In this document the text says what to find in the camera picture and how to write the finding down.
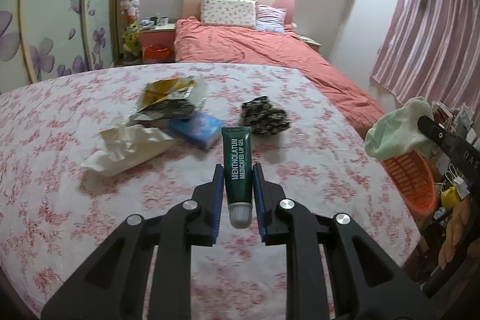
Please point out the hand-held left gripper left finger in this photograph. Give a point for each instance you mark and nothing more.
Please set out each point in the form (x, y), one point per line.
(217, 192)

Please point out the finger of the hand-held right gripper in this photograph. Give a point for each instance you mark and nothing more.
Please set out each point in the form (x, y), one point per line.
(437, 134)

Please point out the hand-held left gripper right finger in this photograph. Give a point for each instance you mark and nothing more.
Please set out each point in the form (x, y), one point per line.
(258, 192)

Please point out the green lip gel tube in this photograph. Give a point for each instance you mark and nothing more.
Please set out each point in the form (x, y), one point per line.
(236, 166)

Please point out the light green cloth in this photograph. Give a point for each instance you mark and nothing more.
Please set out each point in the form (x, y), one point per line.
(393, 132)

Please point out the orange plastic basket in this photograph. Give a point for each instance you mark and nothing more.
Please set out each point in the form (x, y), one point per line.
(412, 177)

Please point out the blue tissue packet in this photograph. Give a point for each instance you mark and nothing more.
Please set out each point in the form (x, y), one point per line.
(197, 128)

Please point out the orange plush toy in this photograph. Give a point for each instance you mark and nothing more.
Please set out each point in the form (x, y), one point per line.
(455, 230)

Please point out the black floral scrunchie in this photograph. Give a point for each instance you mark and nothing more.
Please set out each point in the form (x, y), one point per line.
(266, 115)

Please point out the pink curtain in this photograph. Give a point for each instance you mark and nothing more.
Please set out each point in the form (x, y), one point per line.
(431, 35)

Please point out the white crumpled tissue packet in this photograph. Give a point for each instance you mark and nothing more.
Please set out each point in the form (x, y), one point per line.
(127, 147)

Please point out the gold snack wrapper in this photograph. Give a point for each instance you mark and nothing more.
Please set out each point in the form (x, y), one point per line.
(165, 91)

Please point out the pink floral tablecloth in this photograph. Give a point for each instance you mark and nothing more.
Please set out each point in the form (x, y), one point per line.
(93, 230)

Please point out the bed with red duvet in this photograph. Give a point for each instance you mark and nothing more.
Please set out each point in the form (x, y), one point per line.
(262, 50)

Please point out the wooden bedside table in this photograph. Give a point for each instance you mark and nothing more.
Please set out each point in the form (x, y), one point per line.
(310, 42)

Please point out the pink bedside table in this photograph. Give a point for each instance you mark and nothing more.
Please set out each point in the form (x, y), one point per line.
(157, 37)

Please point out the pink striped pillow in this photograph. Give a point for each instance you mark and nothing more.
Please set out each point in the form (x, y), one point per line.
(270, 20)

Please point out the white floral pillow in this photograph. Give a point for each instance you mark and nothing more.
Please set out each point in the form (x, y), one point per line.
(228, 12)

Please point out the hanging plush toys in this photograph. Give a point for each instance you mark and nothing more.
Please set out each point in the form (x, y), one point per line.
(131, 5)

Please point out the wardrobe with purple flowers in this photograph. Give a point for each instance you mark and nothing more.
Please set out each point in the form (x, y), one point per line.
(48, 5)

